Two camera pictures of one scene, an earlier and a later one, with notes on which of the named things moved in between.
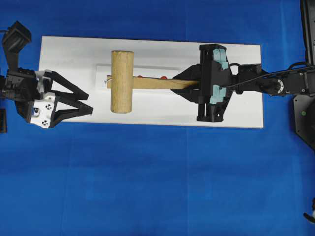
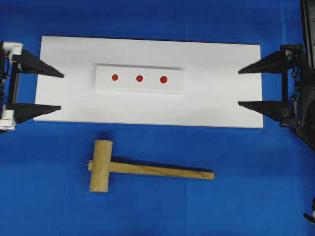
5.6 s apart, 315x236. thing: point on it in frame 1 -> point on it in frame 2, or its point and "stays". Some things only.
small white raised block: [165, 72] stays
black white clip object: [310, 219] stays
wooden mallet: [122, 82] -> [100, 164]
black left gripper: [217, 82] -> [298, 108]
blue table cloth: [95, 179] stays
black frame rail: [307, 7] stays
